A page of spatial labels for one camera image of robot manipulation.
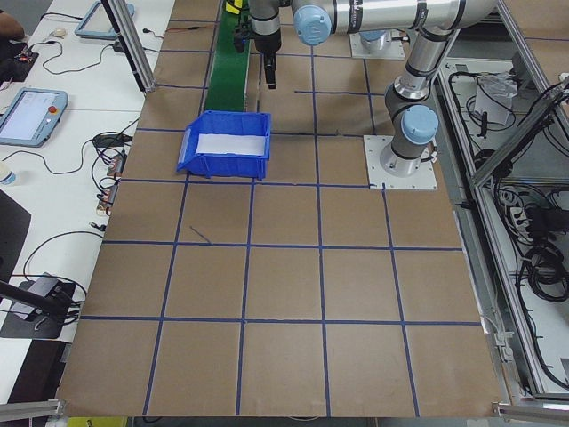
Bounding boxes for white crumpled paper box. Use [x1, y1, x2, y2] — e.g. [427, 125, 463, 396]
[472, 72, 520, 126]

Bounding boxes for black electronics board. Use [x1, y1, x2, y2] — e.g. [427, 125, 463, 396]
[0, 41, 40, 85]

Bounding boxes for aluminium extrusion post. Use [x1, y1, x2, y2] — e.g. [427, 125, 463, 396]
[100, 0, 157, 93]

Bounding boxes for white power strip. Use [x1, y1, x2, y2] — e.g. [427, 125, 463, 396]
[498, 189, 535, 233]

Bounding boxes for green conveyor belt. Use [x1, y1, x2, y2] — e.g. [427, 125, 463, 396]
[205, 0, 255, 113]

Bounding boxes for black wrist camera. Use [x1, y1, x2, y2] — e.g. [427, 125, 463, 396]
[232, 16, 251, 55]

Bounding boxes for black cable bundle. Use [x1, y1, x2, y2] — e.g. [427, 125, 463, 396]
[517, 242, 566, 304]

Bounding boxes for aluminium extrusion bar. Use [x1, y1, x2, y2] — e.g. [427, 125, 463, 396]
[0, 398, 68, 420]
[490, 400, 569, 420]

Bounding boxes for small circuit board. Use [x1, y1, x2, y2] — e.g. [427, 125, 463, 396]
[108, 151, 129, 178]

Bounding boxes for metal bar frame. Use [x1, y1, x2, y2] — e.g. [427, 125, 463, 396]
[433, 0, 569, 404]

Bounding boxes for black stand with base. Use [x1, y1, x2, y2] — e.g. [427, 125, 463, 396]
[0, 274, 77, 341]

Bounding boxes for black mat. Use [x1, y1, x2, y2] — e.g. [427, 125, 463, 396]
[0, 188, 33, 286]

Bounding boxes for blue plastic bin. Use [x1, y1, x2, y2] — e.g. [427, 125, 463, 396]
[174, 109, 273, 181]

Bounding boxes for black power adapter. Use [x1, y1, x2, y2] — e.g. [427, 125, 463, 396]
[92, 133, 133, 149]

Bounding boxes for person forearm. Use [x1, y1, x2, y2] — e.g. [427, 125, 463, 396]
[0, 12, 27, 42]

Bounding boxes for black looped cables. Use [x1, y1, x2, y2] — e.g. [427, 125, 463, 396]
[81, 132, 131, 190]

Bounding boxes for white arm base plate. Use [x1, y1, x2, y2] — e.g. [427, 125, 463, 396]
[363, 134, 439, 192]
[349, 31, 407, 60]

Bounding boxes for light blue teach pendant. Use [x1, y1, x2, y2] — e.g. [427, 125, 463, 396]
[74, 0, 136, 42]
[0, 86, 69, 149]

